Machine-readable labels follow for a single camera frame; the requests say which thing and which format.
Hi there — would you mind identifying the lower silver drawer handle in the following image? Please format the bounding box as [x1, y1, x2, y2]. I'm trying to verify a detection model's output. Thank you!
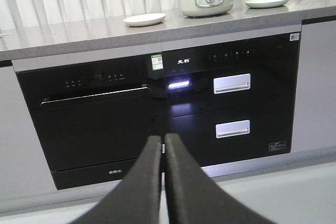
[215, 120, 250, 139]

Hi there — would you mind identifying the black built-in dishwasher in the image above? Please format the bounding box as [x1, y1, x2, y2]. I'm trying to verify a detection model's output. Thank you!
[17, 55, 169, 190]

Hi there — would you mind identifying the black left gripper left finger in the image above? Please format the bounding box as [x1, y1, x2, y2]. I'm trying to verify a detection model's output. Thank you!
[76, 136, 162, 223]

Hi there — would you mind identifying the grey cabinet door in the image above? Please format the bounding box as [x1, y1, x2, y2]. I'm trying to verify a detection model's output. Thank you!
[1, 67, 56, 200]
[291, 21, 335, 152]

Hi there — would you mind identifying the green energy label sticker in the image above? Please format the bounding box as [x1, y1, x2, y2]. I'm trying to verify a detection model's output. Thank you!
[151, 54, 164, 71]

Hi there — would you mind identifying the grey stone countertop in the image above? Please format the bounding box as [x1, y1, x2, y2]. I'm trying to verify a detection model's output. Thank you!
[1, 0, 335, 60]

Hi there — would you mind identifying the grey cabinet door left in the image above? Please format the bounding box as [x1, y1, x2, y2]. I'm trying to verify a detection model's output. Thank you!
[1, 67, 56, 200]

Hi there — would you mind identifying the upper silver drawer handle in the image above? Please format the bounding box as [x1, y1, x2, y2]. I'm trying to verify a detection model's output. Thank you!
[213, 73, 251, 94]

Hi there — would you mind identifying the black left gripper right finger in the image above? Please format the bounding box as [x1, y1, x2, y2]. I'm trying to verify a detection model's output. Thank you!
[164, 133, 272, 223]

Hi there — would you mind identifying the cream white plate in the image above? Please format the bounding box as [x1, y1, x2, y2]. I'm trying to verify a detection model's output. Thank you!
[123, 13, 166, 27]

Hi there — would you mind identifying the black disinfection cabinet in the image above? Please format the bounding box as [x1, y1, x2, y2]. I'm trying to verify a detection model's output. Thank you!
[163, 33, 300, 166]

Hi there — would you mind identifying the light green plate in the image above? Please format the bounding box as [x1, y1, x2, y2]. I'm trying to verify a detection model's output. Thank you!
[245, 0, 289, 9]

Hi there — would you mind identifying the silver drawer handle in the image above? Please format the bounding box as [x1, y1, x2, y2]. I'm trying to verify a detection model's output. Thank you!
[213, 73, 251, 94]
[215, 120, 250, 139]

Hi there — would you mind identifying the grey cabinet door right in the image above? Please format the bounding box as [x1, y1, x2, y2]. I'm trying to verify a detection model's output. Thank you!
[291, 21, 335, 152]

